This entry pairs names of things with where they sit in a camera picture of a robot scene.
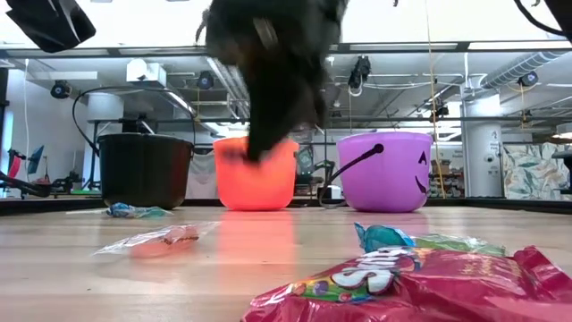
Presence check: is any black halloween bucket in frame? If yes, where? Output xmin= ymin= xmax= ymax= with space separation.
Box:
xmin=72 ymin=84 xmax=198 ymax=211

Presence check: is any blue background monitor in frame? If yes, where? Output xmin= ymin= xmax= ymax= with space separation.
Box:
xmin=26 ymin=143 xmax=46 ymax=175

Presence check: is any silver ventilation duct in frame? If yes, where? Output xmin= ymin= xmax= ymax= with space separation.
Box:
xmin=480 ymin=49 xmax=559 ymax=90

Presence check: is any white ceiling unit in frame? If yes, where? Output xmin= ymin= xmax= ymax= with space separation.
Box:
xmin=125 ymin=57 xmax=168 ymax=89

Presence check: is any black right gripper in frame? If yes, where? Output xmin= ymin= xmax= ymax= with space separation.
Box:
xmin=204 ymin=0 xmax=350 ymax=165

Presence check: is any green candy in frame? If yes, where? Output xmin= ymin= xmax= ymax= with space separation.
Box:
xmin=408 ymin=233 xmax=509 ymax=258

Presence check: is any leaf pattern panel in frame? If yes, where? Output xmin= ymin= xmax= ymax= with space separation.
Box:
xmin=502 ymin=142 xmax=553 ymax=201

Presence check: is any white cloth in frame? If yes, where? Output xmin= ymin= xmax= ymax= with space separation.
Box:
xmin=185 ymin=151 xmax=220 ymax=200

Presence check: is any white round column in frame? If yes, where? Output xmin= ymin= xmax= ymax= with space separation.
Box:
xmin=459 ymin=93 xmax=505 ymax=199

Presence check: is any black hanging ceiling device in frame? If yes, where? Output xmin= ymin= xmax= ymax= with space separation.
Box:
xmin=347 ymin=55 xmax=373 ymax=97

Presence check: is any yellow hanging rope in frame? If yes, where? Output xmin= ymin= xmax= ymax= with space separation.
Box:
xmin=424 ymin=0 xmax=447 ymax=200

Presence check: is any blue lollipop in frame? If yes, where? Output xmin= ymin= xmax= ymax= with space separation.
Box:
xmin=353 ymin=222 xmax=415 ymax=255

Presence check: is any black aluminium table frame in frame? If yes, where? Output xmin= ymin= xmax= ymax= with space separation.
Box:
xmin=0 ymin=195 xmax=572 ymax=216

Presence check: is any purple pumpkin face bucket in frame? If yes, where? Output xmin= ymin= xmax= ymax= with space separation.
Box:
xmin=317 ymin=131 xmax=434 ymax=214

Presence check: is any long overhead beam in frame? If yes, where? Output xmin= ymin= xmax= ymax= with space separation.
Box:
xmin=0 ymin=40 xmax=572 ymax=60

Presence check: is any orange pumpkin face bucket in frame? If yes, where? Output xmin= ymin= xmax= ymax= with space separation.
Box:
xmin=212 ymin=136 xmax=315 ymax=212

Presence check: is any black ceiling spotlight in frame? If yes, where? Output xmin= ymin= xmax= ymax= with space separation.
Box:
xmin=517 ymin=70 xmax=540 ymax=89
xmin=196 ymin=70 xmax=215 ymax=91
xmin=49 ymin=80 xmax=72 ymax=100

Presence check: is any background storage shelf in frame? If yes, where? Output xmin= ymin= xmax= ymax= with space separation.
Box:
xmin=427 ymin=158 xmax=466 ymax=199

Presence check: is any red Skittles pack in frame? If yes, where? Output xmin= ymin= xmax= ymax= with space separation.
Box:
xmin=240 ymin=244 xmax=572 ymax=322

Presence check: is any black background rail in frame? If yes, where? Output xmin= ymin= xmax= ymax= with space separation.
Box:
xmin=87 ymin=114 xmax=572 ymax=124

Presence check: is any teal hard candy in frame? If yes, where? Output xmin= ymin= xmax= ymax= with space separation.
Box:
xmin=131 ymin=205 xmax=174 ymax=220

